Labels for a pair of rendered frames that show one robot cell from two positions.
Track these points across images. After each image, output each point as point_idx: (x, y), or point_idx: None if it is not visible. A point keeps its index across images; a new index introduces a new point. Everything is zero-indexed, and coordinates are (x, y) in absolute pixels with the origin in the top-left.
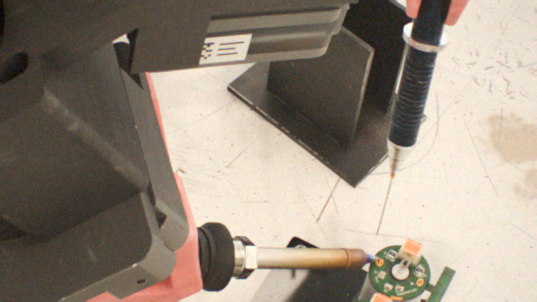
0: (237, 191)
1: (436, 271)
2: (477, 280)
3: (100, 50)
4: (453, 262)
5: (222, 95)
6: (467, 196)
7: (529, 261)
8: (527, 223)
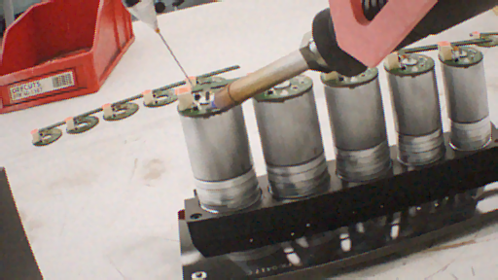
0: None
1: (135, 246)
2: (125, 228)
3: None
4: (120, 243)
5: None
6: (53, 260)
7: (86, 217)
8: (53, 229)
